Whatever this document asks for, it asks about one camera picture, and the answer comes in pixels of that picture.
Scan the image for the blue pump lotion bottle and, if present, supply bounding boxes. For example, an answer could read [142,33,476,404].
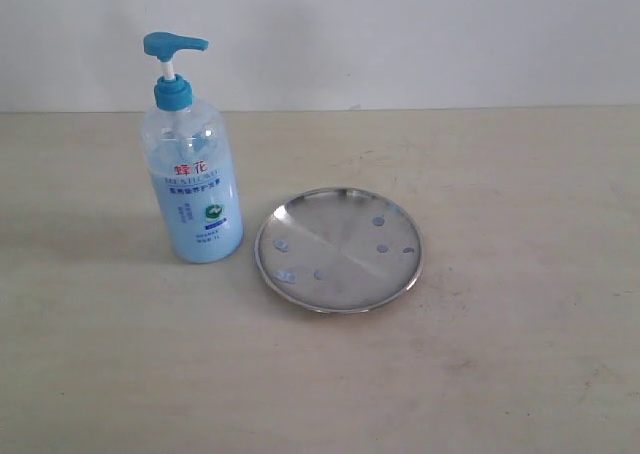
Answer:
[140,32,244,264]

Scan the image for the round stainless steel plate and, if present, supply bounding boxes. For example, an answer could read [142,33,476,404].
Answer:
[254,187,425,314]

